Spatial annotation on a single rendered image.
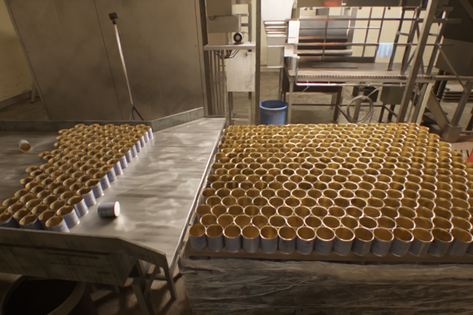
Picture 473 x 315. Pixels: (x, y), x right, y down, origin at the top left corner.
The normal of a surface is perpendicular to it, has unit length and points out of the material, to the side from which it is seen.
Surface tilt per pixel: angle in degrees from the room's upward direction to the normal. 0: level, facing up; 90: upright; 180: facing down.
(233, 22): 90
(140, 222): 0
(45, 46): 90
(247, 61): 90
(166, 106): 90
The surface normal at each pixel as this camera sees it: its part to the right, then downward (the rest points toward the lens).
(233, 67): -0.10, 0.49
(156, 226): -0.03, -0.87
